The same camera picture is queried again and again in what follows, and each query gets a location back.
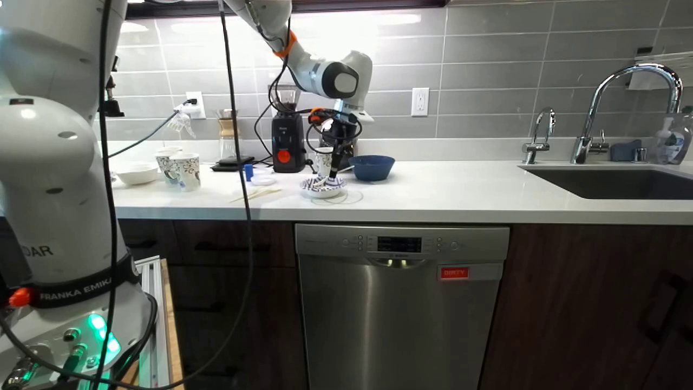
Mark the kitchen sink basin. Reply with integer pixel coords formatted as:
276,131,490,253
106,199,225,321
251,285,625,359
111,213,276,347
528,166,693,199

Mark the stainless steel dishwasher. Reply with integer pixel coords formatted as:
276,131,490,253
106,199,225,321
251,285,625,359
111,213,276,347
295,223,509,390

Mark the black coffee grinder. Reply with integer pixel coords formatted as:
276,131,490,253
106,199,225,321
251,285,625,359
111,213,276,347
272,84,306,173

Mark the white wall outlet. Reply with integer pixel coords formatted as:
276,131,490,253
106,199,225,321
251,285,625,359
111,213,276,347
184,90,207,120

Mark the robot base white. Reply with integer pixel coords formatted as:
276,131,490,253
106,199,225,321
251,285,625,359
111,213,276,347
0,0,156,390

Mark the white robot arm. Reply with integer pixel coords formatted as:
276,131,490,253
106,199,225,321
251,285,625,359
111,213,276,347
222,0,373,120

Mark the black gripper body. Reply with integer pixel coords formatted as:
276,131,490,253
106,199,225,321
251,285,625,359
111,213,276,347
307,108,362,155

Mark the glass pour-over carafe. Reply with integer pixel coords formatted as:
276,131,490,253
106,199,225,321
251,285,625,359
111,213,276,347
219,108,237,160

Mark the chrome kitchen faucet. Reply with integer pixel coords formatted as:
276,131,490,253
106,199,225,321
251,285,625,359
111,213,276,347
569,61,684,164

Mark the blue bowl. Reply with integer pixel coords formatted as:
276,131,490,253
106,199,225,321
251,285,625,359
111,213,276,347
354,155,394,181

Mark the small blue cylinder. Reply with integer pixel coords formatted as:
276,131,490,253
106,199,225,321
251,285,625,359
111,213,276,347
242,164,254,181

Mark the white small bowl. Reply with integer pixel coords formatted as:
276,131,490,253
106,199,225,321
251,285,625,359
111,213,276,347
115,166,159,186

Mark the black coffee scale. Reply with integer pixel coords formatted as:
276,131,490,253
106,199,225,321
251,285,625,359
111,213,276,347
211,155,257,171

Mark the white wall switch plate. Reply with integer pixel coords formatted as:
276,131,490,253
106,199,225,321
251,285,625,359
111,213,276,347
409,86,430,118

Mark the small chrome faucet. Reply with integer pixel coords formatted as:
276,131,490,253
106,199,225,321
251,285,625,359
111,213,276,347
523,106,556,164

